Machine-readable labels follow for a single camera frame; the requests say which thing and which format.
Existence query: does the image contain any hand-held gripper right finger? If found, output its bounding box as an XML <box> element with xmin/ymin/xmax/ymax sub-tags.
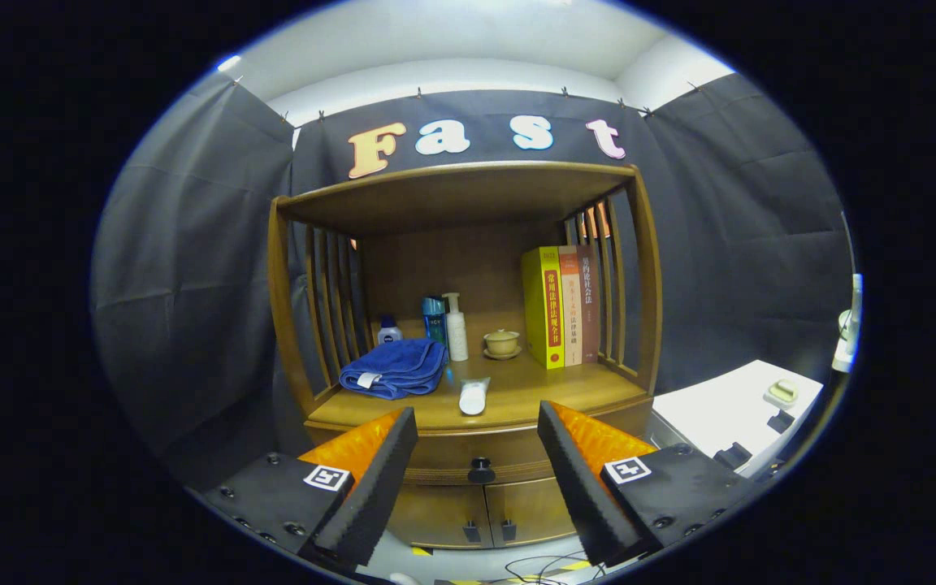
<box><xmin>537</xmin><ymin>401</ymin><xmax>761</xmax><ymax>568</ymax></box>

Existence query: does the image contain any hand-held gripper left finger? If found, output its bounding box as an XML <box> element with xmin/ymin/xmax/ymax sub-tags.
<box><xmin>200</xmin><ymin>406</ymin><xmax>420</xmax><ymax>570</ymax></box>

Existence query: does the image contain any wooden drawer with black knob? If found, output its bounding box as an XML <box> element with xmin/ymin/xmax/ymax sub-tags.
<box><xmin>305</xmin><ymin>396</ymin><xmax>654</xmax><ymax>487</ymax></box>

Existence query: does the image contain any white green cosmetic tube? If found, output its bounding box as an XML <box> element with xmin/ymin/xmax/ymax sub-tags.
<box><xmin>458</xmin><ymin>376</ymin><xmax>492</xmax><ymax>417</ymax></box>

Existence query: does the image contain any wooden cabinet door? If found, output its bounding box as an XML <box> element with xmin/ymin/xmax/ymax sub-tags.
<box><xmin>484</xmin><ymin>478</ymin><xmax>579</xmax><ymax>545</ymax></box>
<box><xmin>387</xmin><ymin>483</ymin><xmax>493</xmax><ymax>549</ymax></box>

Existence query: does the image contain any wooden countertop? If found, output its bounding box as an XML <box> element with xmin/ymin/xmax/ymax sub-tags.
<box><xmin>305</xmin><ymin>349</ymin><xmax>649</xmax><ymax>431</ymax></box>

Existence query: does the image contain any white side cabinet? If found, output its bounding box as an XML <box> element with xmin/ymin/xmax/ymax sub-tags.
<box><xmin>651</xmin><ymin>360</ymin><xmax>825</xmax><ymax>480</ymax></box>

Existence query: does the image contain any blue folded towel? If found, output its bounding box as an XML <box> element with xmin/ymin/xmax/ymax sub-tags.
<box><xmin>339</xmin><ymin>338</ymin><xmax>450</xmax><ymax>401</ymax></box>

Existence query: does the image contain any beige lidded teacup with saucer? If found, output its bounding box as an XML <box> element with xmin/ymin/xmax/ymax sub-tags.
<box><xmin>482</xmin><ymin>329</ymin><xmax>522</xmax><ymax>361</ymax></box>

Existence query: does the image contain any white pump bottle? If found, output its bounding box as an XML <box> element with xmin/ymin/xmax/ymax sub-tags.
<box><xmin>442</xmin><ymin>292</ymin><xmax>470</xmax><ymax>362</ymax></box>

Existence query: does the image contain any orange and cream book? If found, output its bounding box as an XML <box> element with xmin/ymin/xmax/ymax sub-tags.
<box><xmin>557</xmin><ymin>246</ymin><xmax>583</xmax><ymax>367</ymax></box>

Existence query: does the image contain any blue translucent bottle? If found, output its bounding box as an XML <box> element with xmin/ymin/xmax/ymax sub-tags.
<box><xmin>422</xmin><ymin>295</ymin><xmax>449</xmax><ymax>349</ymax></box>

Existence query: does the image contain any brown book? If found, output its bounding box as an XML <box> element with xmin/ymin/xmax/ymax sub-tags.
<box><xmin>576</xmin><ymin>245</ymin><xmax>601</xmax><ymax>365</ymax></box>

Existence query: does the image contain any thick yellow book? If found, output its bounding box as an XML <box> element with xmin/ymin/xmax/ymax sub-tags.
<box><xmin>521</xmin><ymin>246</ymin><xmax>566</xmax><ymax>371</ymax></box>

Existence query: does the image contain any white device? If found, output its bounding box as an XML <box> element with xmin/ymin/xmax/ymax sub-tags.
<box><xmin>832</xmin><ymin>274</ymin><xmax>865</xmax><ymax>375</ymax></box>

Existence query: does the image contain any black floor cable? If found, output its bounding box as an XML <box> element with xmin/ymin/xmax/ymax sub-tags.
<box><xmin>505</xmin><ymin>552</ymin><xmax>607</xmax><ymax>584</ymax></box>

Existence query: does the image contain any black bracket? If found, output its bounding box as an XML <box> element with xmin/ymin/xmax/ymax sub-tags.
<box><xmin>713</xmin><ymin>441</ymin><xmax>753</xmax><ymax>472</ymax></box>

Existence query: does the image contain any wooden cabinet with shelf frame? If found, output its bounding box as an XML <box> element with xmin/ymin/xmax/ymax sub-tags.
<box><xmin>267</xmin><ymin>161</ymin><xmax>664</xmax><ymax>550</ymax></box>

